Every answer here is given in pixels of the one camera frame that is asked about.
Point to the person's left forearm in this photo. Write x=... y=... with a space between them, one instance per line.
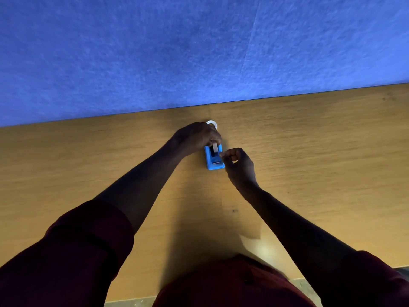
x=145 y=185

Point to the blue tape dispenser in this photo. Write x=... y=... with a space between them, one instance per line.
x=213 y=161

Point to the person's right thumb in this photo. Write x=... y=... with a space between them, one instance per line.
x=226 y=158

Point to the person's left hand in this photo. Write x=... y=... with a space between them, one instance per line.
x=191 y=137

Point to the dark red shirt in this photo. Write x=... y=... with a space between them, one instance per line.
x=76 y=252

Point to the person's left fingers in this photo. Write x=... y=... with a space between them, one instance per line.
x=213 y=135

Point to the person's right hand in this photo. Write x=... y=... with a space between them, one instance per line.
x=240 y=171

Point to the person's right forearm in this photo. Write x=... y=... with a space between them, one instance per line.
x=287 y=226

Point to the white tape roll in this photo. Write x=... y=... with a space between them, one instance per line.
x=212 y=123

